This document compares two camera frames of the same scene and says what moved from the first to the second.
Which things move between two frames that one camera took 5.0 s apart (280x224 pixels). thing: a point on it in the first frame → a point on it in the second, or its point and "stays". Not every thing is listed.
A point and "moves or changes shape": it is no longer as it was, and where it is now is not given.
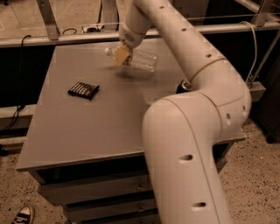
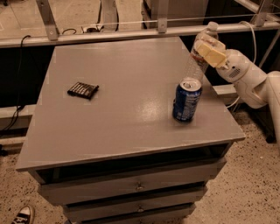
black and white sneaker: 23,216 stays
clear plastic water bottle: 141,59 moves or changes shape
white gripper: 130,38 → 233,66
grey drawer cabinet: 85,140 stays
